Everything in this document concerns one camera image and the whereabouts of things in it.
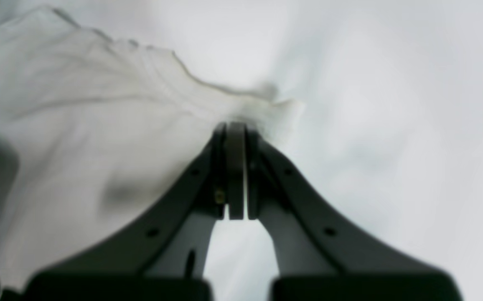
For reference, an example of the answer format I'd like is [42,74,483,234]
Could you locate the white printed t-shirt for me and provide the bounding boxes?
[0,6,303,289]

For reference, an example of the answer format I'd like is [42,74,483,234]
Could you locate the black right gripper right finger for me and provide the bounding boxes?
[246,127,463,301]

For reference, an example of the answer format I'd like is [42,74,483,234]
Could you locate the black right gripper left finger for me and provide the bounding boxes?
[22,122,247,301]

